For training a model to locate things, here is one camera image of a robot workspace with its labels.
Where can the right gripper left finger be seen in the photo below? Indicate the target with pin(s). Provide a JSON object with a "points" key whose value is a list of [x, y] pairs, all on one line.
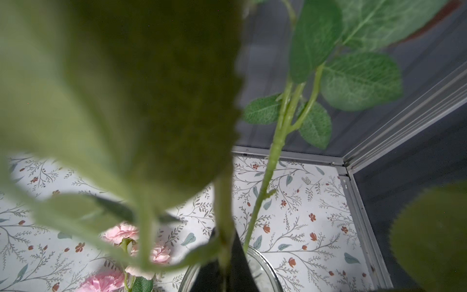
{"points": [[209, 278]]}

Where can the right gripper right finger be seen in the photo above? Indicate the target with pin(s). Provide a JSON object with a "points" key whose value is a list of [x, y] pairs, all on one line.
{"points": [[240, 278]]}

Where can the pink carnation branch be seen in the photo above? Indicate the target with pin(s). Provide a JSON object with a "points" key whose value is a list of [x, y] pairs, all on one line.
{"points": [[130, 246]]}

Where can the green leafy rose stem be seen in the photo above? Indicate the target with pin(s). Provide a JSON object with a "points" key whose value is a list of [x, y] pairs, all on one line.
{"points": [[137, 96]]}

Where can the clear glass vase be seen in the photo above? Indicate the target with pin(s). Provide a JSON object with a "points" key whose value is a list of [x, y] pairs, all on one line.
{"points": [[262, 271]]}

